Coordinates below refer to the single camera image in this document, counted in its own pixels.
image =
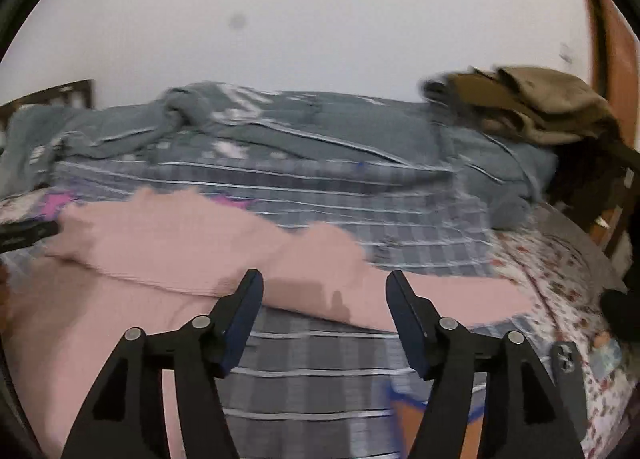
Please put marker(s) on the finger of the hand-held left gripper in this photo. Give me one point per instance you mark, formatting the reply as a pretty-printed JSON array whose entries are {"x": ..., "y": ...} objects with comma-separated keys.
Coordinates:
[{"x": 27, "y": 234}]

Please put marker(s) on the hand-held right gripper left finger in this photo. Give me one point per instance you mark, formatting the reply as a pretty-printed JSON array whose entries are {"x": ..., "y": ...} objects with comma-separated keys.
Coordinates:
[{"x": 244, "y": 311}]

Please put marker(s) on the dark wooden chair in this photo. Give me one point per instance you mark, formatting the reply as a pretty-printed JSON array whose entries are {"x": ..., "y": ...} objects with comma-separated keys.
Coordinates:
[{"x": 595, "y": 179}]

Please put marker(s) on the pink knitted sweater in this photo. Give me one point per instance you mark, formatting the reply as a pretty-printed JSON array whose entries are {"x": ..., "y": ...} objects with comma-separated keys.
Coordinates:
[{"x": 200, "y": 249}]

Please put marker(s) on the grey checked blanket with stars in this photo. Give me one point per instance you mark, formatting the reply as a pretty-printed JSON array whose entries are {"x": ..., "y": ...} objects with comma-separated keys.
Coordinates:
[{"x": 320, "y": 199}]

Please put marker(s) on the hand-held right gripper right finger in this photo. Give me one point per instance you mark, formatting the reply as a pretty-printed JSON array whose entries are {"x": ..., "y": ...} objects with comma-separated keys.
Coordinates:
[{"x": 406, "y": 319}]

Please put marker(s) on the grey smartphone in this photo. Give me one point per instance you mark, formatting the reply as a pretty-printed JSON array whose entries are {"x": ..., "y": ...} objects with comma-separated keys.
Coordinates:
[{"x": 569, "y": 379}]

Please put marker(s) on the floral bed sheet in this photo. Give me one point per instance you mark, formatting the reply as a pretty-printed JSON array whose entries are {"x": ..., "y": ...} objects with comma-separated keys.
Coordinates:
[{"x": 560, "y": 289}]

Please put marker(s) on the orange wooden door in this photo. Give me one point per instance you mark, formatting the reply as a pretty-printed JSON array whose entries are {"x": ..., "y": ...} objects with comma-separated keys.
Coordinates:
[{"x": 607, "y": 44}]

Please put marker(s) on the grey-green quilt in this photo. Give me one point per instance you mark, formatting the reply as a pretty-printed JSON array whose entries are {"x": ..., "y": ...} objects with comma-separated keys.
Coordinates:
[{"x": 280, "y": 124}]

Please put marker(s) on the pile of brown clothes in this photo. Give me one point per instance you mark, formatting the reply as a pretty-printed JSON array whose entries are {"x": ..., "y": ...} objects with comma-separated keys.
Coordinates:
[{"x": 530, "y": 99}]

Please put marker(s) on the dark wooden headboard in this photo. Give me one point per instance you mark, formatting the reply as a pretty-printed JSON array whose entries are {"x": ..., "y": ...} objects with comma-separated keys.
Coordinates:
[{"x": 55, "y": 94}]

